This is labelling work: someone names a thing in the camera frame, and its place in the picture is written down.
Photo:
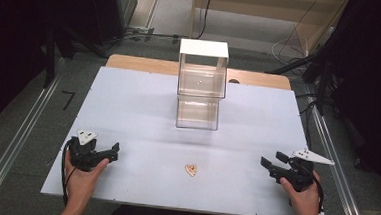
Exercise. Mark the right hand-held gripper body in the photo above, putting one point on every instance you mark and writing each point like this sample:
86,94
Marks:
296,174

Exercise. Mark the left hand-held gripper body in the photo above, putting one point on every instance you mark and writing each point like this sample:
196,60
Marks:
83,154

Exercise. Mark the person's right hand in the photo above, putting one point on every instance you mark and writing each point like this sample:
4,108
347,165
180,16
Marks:
301,201

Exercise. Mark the person's left hand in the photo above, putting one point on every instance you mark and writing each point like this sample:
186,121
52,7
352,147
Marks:
82,184

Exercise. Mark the white table board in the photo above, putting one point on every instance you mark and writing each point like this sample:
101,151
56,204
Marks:
143,134

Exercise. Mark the small pizza slice toy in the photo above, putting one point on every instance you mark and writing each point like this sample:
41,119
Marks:
191,170

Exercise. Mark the wooden table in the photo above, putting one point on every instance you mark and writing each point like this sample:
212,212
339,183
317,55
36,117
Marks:
141,64

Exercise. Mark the black stand leg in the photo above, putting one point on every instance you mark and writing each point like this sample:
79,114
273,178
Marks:
291,65

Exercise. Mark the clear box with white lid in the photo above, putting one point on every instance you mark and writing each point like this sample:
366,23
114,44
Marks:
200,84

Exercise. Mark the black power strip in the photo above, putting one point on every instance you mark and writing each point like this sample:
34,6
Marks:
146,34

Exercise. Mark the black curtain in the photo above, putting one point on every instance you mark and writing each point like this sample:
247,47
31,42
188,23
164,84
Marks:
373,82
23,27

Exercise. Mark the dark cabinet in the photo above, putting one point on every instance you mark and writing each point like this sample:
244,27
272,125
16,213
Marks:
124,6

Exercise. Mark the wooden shelf unit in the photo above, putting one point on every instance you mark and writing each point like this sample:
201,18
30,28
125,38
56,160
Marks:
267,12

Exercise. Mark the aluminium floor rail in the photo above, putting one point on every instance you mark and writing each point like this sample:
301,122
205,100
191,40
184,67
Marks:
16,137
338,170

